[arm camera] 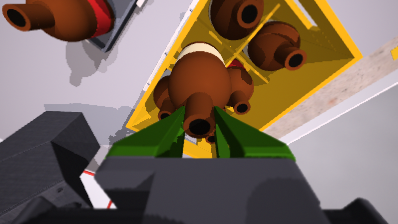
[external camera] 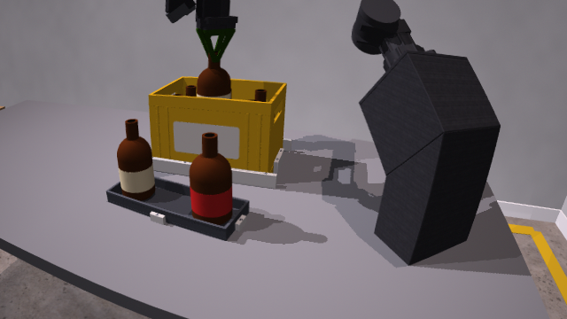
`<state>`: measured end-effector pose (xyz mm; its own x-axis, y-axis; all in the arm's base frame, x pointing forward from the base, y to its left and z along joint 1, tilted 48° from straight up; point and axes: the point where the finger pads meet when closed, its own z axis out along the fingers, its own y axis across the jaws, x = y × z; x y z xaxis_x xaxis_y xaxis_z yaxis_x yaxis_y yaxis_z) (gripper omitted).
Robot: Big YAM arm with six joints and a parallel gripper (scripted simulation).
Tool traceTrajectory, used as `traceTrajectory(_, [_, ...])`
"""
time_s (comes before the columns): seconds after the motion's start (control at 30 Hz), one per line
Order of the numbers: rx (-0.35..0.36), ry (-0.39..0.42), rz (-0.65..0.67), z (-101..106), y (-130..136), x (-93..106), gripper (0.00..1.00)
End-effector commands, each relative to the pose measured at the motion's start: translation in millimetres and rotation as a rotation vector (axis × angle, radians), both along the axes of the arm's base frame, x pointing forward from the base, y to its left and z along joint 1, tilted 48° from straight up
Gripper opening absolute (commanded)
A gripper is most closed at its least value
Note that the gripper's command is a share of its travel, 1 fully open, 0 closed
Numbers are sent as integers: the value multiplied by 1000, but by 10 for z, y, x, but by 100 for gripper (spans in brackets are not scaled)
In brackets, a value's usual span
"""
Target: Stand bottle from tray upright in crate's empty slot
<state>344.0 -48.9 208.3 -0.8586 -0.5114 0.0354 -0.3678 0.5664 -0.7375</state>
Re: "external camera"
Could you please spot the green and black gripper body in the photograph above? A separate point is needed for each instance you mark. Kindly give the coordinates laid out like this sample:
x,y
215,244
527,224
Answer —
x,y
221,22

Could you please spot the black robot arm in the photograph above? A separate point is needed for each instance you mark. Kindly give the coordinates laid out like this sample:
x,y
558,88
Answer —
x,y
381,29

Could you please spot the yellow crate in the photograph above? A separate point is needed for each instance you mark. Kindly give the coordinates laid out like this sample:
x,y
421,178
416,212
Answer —
x,y
249,134

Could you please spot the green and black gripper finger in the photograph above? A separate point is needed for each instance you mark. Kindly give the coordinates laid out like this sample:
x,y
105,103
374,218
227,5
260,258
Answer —
x,y
218,44
229,32

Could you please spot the brown bottle with red label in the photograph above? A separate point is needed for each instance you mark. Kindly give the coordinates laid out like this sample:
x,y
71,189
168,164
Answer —
x,y
211,183

